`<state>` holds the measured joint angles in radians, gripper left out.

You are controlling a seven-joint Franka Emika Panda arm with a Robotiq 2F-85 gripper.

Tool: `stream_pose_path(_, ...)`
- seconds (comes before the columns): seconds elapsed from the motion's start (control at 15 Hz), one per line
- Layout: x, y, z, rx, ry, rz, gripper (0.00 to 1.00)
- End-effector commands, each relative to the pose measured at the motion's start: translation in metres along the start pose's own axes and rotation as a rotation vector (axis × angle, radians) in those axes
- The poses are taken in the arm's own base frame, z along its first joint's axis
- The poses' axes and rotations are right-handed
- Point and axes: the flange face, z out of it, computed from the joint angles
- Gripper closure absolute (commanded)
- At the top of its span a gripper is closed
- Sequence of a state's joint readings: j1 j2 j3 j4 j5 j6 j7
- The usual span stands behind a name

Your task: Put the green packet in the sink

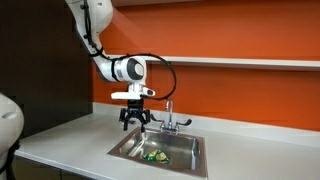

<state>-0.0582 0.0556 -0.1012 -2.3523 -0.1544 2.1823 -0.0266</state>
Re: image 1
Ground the white high wall shelf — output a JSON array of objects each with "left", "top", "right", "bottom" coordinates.
[{"left": 111, "top": 0, "right": 204, "bottom": 7}]

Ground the long white wall shelf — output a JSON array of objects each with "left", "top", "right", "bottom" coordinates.
[{"left": 105, "top": 54, "right": 320, "bottom": 72}]

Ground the stainless steel sink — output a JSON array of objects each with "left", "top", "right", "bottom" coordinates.
[{"left": 107, "top": 125, "right": 208, "bottom": 179}]

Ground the chrome faucet with handles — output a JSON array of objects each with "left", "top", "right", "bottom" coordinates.
[{"left": 149, "top": 99, "right": 193, "bottom": 136}]

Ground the dark base cabinet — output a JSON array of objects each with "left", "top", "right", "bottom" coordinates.
[{"left": 9, "top": 155, "right": 96, "bottom": 180}]

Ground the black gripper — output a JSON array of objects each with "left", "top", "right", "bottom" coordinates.
[{"left": 119, "top": 98, "right": 151, "bottom": 135}]

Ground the dark wood cabinet panel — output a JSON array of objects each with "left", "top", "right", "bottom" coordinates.
[{"left": 0, "top": 0, "right": 95, "bottom": 138}]

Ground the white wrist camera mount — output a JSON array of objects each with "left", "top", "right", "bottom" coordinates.
[{"left": 110, "top": 83, "right": 156, "bottom": 101}]

